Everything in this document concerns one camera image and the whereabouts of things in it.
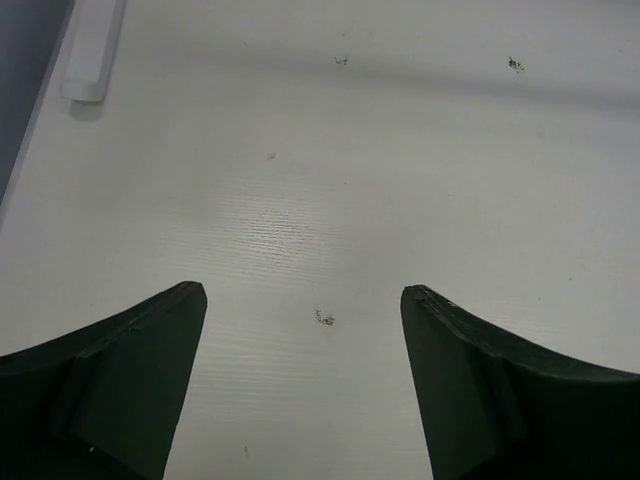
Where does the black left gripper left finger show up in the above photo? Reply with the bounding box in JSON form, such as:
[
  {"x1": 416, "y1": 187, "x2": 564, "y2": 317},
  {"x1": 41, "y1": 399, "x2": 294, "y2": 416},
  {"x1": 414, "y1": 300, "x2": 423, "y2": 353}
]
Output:
[{"x1": 1, "y1": 281, "x2": 207, "y2": 479}]

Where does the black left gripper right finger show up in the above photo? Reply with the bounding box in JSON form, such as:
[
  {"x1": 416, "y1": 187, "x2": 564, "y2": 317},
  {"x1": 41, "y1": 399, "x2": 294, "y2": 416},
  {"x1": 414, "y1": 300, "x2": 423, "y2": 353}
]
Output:
[{"x1": 400, "y1": 285, "x2": 639, "y2": 479}]

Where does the white rack base foot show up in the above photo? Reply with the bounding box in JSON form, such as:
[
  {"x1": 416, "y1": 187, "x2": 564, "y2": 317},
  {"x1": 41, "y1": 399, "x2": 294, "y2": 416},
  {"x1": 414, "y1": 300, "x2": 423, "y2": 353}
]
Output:
[{"x1": 60, "y1": 0, "x2": 126, "y2": 103}]

